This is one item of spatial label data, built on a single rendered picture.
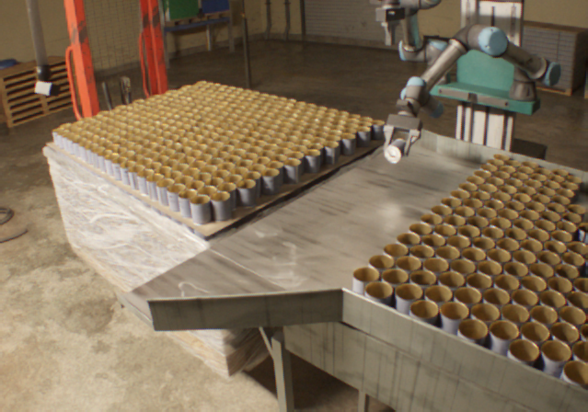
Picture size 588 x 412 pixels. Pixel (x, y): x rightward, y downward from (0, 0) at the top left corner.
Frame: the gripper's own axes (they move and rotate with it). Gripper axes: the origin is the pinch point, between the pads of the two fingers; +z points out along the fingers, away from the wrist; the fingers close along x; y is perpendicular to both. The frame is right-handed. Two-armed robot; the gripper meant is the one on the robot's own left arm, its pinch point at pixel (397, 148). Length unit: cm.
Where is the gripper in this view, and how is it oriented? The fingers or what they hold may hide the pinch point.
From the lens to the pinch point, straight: 189.4
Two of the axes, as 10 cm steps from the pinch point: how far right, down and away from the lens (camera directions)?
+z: -3.6, 9.1, -2.0
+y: 4.4, 3.5, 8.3
